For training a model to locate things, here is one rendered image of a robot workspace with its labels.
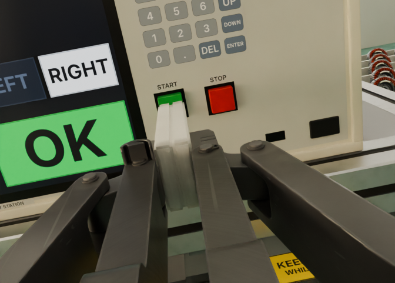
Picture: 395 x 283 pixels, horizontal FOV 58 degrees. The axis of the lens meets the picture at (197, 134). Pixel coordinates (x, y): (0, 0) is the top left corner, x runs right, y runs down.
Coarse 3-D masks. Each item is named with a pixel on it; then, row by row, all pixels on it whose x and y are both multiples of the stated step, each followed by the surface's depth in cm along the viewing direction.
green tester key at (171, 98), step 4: (160, 96) 26; (164, 96) 26; (168, 96) 26; (172, 96) 26; (176, 96) 26; (180, 96) 26; (160, 100) 26; (164, 100) 26; (168, 100) 26; (172, 100) 26; (176, 100) 26; (180, 100) 26; (160, 104) 26
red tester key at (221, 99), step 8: (216, 88) 26; (224, 88) 26; (232, 88) 26; (216, 96) 26; (224, 96) 26; (232, 96) 26; (216, 104) 26; (224, 104) 27; (232, 104) 27; (216, 112) 27
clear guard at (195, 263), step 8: (264, 240) 29; (272, 240) 28; (272, 248) 27; (280, 248) 27; (184, 256) 29; (192, 256) 28; (200, 256) 28; (192, 264) 27; (200, 264) 27; (192, 272) 27; (200, 272) 26; (192, 280) 26; (200, 280) 26; (208, 280) 26; (312, 280) 24
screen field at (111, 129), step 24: (24, 120) 26; (48, 120) 26; (72, 120) 27; (96, 120) 27; (120, 120) 27; (0, 144) 27; (24, 144) 27; (48, 144) 27; (72, 144) 27; (96, 144) 27; (120, 144) 27; (0, 168) 27; (24, 168) 27; (48, 168) 28; (72, 168) 28; (96, 168) 28
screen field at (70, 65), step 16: (80, 48) 25; (96, 48) 25; (0, 64) 25; (16, 64) 25; (32, 64) 25; (48, 64) 25; (64, 64) 25; (80, 64) 25; (96, 64) 25; (112, 64) 26; (0, 80) 25; (16, 80) 25; (32, 80) 25; (48, 80) 26; (64, 80) 26; (80, 80) 26; (96, 80) 26; (112, 80) 26; (0, 96) 26; (16, 96) 26; (32, 96) 26; (48, 96) 26
